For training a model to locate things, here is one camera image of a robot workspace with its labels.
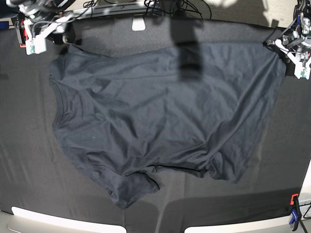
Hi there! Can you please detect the dark navy t-shirt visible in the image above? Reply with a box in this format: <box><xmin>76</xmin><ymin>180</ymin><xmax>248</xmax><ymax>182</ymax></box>
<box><xmin>50</xmin><ymin>43</ymin><xmax>286</xmax><ymax>209</ymax></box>

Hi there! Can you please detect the blue red clamp front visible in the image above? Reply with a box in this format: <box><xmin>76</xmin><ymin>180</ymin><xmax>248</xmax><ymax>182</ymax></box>
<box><xmin>289</xmin><ymin>193</ymin><xmax>302</xmax><ymax>232</ymax></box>

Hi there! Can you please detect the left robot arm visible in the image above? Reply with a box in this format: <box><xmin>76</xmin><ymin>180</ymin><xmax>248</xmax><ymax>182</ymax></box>
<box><xmin>263</xmin><ymin>0</ymin><xmax>311</xmax><ymax>80</ymax></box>

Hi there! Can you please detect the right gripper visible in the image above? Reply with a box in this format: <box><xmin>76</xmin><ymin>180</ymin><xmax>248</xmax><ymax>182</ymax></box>
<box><xmin>24</xmin><ymin>12</ymin><xmax>73</xmax><ymax>55</ymax></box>

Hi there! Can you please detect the red clamp left rear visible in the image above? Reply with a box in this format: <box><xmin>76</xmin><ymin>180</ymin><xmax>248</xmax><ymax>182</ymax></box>
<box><xmin>14</xmin><ymin>20</ymin><xmax>27</xmax><ymax>48</ymax></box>

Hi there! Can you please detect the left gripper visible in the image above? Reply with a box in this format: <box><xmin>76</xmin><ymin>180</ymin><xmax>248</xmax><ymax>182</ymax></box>
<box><xmin>263</xmin><ymin>33</ymin><xmax>311</xmax><ymax>80</ymax></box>

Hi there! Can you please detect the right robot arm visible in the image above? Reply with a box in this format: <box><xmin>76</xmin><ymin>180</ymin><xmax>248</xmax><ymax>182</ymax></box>
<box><xmin>5</xmin><ymin>0</ymin><xmax>75</xmax><ymax>55</ymax></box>

